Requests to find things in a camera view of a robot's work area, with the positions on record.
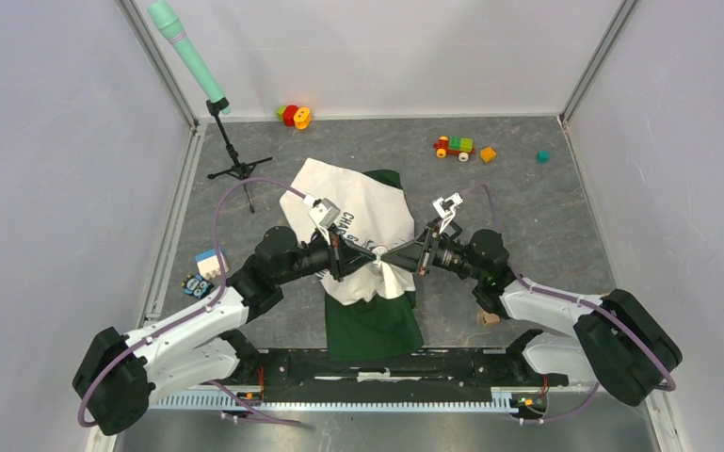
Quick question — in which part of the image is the colourful toy brick train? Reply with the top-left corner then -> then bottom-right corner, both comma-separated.
433,136 -> 476,162

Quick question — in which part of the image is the orange toy brick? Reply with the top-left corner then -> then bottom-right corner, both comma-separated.
479,147 -> 497,163

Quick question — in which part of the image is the black tripod stand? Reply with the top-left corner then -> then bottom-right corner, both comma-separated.
205,97 -> 273,181

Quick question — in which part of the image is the teal small cube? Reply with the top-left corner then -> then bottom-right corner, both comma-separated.
536,151 -> 550,164

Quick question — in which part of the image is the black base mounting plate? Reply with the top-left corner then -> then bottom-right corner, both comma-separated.
222,347 -> 570,403

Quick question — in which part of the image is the mint green microphone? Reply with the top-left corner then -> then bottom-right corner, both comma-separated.
147,1 -> 231,115

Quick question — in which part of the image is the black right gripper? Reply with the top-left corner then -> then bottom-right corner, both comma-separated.
380,222 -> 484,282

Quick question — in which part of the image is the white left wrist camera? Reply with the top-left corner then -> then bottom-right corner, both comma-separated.
303,195 -> 341,232

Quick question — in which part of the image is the blue owl badge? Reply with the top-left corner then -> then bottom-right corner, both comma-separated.
181,274 -> 215,299

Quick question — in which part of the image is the red orange stacking rings toy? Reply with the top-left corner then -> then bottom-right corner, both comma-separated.
277,105 -> 312,130

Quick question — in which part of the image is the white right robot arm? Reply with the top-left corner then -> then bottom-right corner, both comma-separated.
381,229 -> 683,406

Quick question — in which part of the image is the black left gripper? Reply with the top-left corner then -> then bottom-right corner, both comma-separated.
276,223 -> 377,285

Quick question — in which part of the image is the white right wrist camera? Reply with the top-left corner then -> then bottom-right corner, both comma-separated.
431,192 -> 463,234

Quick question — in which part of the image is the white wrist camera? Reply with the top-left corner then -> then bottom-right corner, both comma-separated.
431,192 -> 463,234
303,195 -> 341,232

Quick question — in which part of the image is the blue and white toy brick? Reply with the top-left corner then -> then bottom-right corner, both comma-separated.
195,249 -> 230,281

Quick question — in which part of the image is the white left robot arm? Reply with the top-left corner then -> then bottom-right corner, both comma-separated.
72,226 -> 377,435

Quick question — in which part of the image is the wooden letter cube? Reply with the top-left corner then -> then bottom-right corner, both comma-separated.
478,312 -> 501,326

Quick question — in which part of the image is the white and green t-shirt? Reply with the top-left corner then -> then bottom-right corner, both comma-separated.
280,158 -> 424,363

